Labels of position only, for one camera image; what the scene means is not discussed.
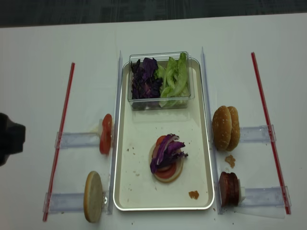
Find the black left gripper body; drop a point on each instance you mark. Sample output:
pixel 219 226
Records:
pixel 12 138

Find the purple cabbage leaf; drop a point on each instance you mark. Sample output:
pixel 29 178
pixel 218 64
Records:
pixel 166 152

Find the clear slider behind tomato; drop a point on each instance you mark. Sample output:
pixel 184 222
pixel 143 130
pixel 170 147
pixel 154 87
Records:
pixel 66 140

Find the upright tomato slices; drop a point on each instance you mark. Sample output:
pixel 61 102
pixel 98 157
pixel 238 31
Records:
pixel 105 138

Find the tomato slice on bun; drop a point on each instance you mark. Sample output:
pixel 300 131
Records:
pixel 168 171

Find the green lettuce leaves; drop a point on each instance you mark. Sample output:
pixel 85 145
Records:
pixel 175 82

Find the bread crumb on tray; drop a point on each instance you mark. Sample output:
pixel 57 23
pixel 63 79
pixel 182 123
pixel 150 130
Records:
pixel 194 195

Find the bread crumb on table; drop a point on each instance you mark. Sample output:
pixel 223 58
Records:
pixel 230 160

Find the white pusher block at patties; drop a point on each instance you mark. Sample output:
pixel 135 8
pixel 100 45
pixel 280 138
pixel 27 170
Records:
pixel 242 195

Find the clear slider behind patties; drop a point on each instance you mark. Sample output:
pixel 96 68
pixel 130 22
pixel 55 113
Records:
pixel 263 197

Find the clear slider behind bun slice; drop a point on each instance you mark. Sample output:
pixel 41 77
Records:
pixel 63 202

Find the upright pale bun slice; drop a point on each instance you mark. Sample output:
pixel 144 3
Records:
pixel 93 197

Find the white metal tray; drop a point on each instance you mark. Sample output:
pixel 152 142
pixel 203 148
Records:
pixel 135 189

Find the purple cabbage leaves pile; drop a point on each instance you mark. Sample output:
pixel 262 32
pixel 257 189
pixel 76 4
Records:
pixel 144 83

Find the clear plastic salad box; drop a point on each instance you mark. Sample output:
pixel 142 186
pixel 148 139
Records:
pixel 161 58

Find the bottom bun on tray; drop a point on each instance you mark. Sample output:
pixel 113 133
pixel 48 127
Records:
pixel 179 167

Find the left sesame bun top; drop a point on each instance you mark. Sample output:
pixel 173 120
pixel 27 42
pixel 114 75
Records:
pixel 222 127

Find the sesame bun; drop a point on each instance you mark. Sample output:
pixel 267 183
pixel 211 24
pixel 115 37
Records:
pixel 222 127
pixel 235 132

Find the dark sausage patty stack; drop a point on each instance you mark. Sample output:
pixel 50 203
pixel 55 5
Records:
pixel 229 189

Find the right sesame bun top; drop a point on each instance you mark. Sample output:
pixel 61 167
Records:
pixel 235 132

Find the clear slider behind buns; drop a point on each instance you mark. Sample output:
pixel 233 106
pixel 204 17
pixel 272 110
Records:
pixel 257 134

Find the left red rail strip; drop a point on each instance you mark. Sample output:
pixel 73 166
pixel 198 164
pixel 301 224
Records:
pixel 56 154

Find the red rail strip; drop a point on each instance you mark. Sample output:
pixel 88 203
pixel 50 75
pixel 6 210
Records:
pixel 286 200
pixel 56 154

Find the left clear long rail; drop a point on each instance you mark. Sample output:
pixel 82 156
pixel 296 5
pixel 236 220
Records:
pixel 109 209

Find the clear long rail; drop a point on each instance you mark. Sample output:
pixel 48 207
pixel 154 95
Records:
pixel 212 149
pixel 109 209

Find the right clear long rail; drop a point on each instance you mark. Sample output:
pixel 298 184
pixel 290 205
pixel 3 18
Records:
pixel 212 149

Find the right red rail strip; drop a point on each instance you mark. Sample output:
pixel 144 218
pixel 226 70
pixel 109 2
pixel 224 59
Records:
pixel 286 200

